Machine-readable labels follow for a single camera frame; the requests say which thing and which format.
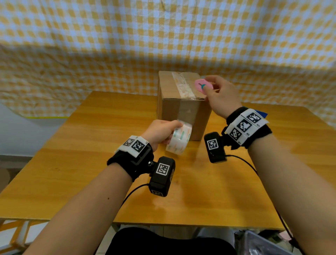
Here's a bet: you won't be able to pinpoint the person's right hand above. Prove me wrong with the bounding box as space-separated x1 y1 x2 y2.
202 75 243 119

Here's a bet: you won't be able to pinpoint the person's left hand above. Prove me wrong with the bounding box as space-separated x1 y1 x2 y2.
140 119 183 153

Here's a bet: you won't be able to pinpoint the clear tape roll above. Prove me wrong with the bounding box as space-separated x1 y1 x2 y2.
165 119 193 156

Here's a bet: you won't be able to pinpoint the pink oval cutter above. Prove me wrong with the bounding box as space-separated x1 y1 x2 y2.
194 78 215 95

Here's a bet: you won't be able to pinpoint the brown cardboard box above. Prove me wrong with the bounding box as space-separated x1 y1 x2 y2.
157 71 212 142

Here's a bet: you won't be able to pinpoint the person's left forearm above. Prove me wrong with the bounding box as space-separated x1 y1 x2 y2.
23 164 133 255

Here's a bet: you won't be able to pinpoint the person's right forearm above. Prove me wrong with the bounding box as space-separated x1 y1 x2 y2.
247 134 336 255

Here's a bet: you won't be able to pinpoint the person's black trousers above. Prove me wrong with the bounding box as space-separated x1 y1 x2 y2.
105 227 238 255

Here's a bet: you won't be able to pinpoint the black left wristband white markers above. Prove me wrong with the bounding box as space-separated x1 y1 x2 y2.
106 135 154 182

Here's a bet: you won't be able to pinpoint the black wristband white markers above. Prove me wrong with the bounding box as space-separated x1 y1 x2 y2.
106 135 154 182
222 106 273 150

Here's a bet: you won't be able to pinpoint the black right wristband white markers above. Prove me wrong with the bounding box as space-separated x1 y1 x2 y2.
222 106 273 150

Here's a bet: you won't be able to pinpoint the yellow white checkered cloth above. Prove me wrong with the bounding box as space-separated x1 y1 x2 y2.
0 0 336 129

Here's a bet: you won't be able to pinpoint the grey bin with paper scraps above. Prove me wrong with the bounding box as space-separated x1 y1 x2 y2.
240 230 294 255

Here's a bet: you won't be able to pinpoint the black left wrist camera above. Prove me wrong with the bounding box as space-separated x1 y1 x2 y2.
148 156 176 198

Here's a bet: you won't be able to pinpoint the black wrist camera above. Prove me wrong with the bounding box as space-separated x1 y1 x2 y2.
203 132 227 163
148 156 176 198

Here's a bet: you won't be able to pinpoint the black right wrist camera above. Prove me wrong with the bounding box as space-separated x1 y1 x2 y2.
203 132 227 163

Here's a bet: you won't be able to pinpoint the black left camera cable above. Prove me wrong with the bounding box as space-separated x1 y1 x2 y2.
120 183 150 208

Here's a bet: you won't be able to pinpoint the black camera cable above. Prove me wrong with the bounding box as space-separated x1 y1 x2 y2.
120 183 150 208
225 155 305 255

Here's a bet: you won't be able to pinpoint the black right camera cable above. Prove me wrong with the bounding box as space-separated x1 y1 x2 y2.
225 155 305 255

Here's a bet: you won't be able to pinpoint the yellow metal frame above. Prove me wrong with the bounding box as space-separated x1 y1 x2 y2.
0 220 49 253

